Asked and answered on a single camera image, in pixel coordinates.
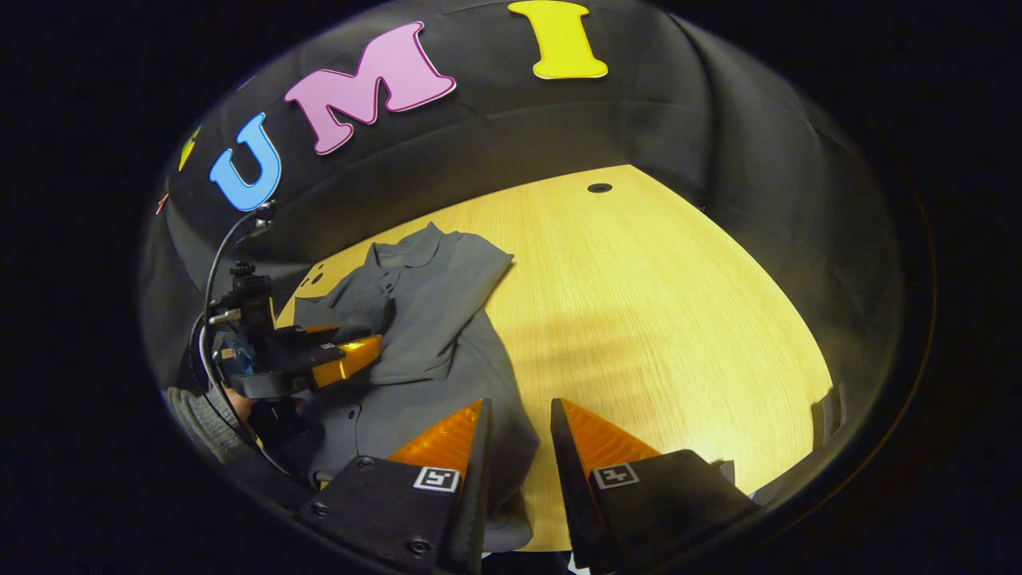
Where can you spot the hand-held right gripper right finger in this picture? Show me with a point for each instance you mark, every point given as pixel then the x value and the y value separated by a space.
pixel 571 487

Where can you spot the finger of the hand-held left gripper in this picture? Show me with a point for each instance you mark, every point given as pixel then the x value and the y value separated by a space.
pixel 311 332
pixel 343 363

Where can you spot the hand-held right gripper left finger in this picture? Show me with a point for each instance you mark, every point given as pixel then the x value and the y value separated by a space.
pixel 471 495

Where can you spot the grey shirt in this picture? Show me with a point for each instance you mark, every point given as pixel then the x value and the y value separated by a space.
pixel 447 319

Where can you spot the copper cloth clip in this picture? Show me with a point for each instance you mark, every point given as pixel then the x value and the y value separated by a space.
pixel 162 204

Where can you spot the black backdrop cloth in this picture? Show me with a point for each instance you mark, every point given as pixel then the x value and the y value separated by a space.
pixel 519 136

